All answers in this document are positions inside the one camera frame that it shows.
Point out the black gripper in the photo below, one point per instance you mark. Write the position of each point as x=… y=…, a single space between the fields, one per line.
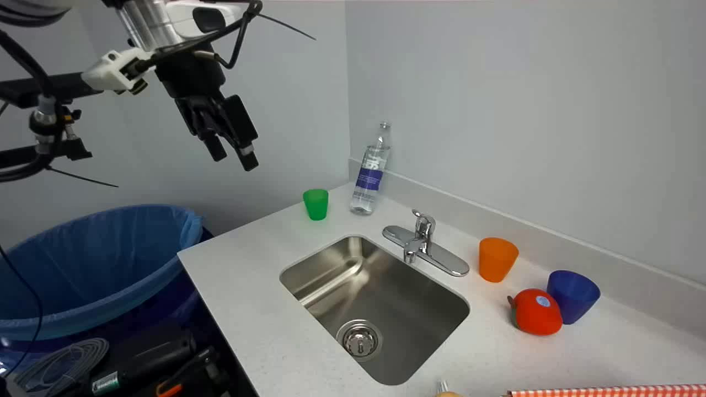
x=193 y=77

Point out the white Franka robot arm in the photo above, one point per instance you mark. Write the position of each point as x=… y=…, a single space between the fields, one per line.
x=157 y=13

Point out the green plastic cup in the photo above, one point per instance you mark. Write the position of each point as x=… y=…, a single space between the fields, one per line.
x=316 y=204

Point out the clear plastic water bottle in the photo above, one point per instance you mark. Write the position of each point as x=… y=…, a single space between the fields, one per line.
x=368 y=177

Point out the bin with blue liner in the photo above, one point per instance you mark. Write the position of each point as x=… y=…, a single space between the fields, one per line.
x=89 y=257

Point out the chrome sink faucet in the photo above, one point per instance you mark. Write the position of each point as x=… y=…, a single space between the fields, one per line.
x=422 y=244

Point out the stainless steel sink basin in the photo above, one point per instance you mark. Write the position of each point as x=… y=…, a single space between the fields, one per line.
x=383 y=294

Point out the black power tool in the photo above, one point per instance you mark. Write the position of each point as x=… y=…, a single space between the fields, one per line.
x=157 y=360

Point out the metal sink drain strainer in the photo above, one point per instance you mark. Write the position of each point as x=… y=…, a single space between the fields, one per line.
x=357 y=338

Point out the orange plastic cup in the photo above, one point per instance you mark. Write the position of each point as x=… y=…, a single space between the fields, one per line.
x=496 y=259

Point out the blue plastic cup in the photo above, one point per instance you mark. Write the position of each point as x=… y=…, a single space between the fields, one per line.
x=572 y=294

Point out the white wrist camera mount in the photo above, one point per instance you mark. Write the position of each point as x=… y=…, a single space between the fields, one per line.
x=112 y=71

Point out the black camera on stand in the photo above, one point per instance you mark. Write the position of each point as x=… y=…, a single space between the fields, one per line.
x=45 y=123

